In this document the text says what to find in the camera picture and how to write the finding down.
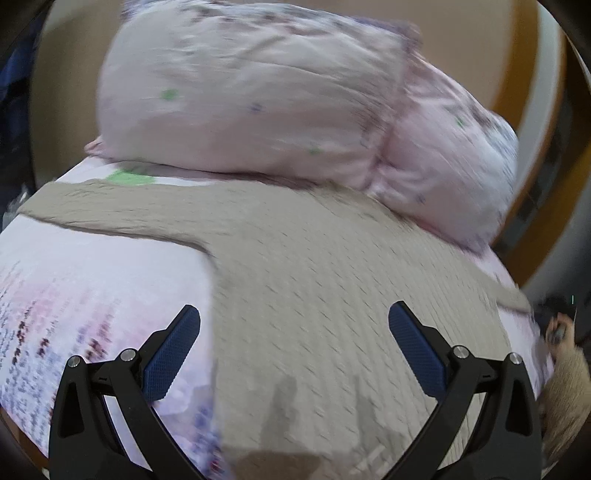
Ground beige cable-knit sweater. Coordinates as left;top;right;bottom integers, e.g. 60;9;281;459
23;181;530;479

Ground pink floral bed sheet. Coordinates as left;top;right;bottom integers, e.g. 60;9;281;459
1;157;553;466

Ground pink floral pillow, left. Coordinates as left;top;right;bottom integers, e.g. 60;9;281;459
92;1;415;188

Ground pink floral pillow, right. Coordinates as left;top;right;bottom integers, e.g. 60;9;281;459
368;56;519;252

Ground person's right hand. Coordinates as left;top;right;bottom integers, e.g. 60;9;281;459
545;313;575;360

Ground pink floral pillow,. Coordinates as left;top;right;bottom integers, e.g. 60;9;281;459
92;1;415;188
368;56;519;252

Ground right forearm, beige fleece sleeve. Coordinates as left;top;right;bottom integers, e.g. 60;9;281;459
538;346;590;471

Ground orange wooden door frame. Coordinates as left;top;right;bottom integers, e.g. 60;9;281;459
492;1;567;284

